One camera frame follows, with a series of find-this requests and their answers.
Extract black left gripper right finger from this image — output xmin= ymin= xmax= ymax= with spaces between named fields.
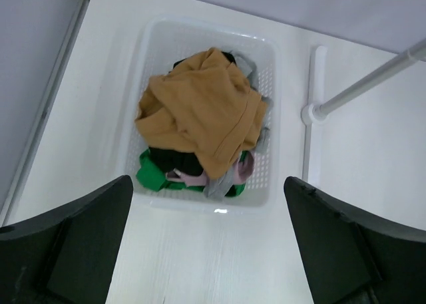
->
xmin=284 ymin=176 xmax=425 ymax=303

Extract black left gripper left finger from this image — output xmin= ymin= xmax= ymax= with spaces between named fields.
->
xmin=1 ymin=175 xmax=133 ymax=303

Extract green tank top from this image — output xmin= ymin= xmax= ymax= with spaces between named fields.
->
xmin=136 ymin=150 xmax=247 ymax=198

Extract pink tank top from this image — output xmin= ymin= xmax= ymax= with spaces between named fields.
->
xmin=166 ymin=151 xmax=255 ymax=187

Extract grey tank top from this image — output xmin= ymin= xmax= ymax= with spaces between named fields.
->
xmin=203 ymin=51 xmax=274 ymax=201

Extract black tank top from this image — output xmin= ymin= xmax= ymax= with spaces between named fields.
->
xmin=147 ymin=51 xmax=240 ymax=178

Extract brown tank top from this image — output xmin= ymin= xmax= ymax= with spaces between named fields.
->
xmin=134 ymin=48 xmax=269 ymax=179

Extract white metal clothes rack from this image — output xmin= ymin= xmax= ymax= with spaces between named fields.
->
xmin=300 ymin=40 xmax=425 ymax=186

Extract white plastic basket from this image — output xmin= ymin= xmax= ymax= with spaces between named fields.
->
xmin=116 ymin=16 xmax=281 ymax=215

